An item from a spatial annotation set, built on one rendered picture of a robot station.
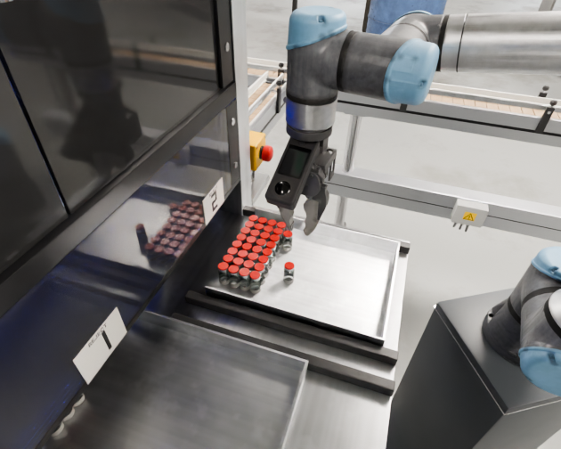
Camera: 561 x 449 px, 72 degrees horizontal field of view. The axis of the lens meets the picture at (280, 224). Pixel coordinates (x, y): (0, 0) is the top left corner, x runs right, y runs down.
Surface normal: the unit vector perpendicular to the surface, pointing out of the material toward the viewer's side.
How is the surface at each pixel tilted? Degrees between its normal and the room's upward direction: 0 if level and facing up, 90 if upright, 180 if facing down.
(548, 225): 90
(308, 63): 90
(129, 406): 0
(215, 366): 0
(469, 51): 85
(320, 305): 0
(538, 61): 110
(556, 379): 98
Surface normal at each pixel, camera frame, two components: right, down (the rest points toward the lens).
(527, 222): -0.32, 0.61
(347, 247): 0.03, -0.76
